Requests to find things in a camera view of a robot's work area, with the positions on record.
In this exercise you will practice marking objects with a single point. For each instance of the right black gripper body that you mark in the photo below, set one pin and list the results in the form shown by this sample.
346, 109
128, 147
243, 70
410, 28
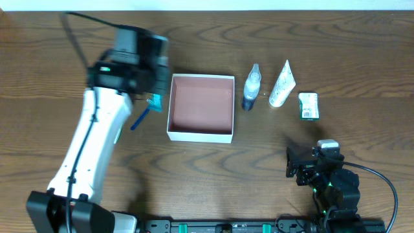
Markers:
292, 162

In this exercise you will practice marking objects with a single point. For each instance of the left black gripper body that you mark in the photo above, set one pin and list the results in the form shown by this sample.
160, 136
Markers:
162, 79

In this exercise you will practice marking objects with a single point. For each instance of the blue toothbrush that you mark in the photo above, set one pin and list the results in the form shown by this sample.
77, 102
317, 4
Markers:
154, 104

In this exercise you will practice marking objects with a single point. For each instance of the green and white small packet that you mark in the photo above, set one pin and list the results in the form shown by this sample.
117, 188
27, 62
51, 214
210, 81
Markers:
309, 106

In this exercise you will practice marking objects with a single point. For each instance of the white cream tube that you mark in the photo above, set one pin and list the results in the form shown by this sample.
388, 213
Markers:
283, 86

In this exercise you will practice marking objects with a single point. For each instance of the white box with pink interior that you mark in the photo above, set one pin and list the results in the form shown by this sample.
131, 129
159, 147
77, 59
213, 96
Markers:
201, 108

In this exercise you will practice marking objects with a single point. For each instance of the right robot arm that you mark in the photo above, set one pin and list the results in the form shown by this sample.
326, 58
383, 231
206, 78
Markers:
335, 189

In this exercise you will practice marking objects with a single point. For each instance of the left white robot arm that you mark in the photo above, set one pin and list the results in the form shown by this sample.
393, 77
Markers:
71, 202

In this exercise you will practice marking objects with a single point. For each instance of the clear spray bottle dark liquid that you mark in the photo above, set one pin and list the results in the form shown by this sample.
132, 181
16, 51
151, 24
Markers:
251, 88

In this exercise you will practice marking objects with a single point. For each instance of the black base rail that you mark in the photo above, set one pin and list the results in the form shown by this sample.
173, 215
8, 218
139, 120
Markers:
277, 226

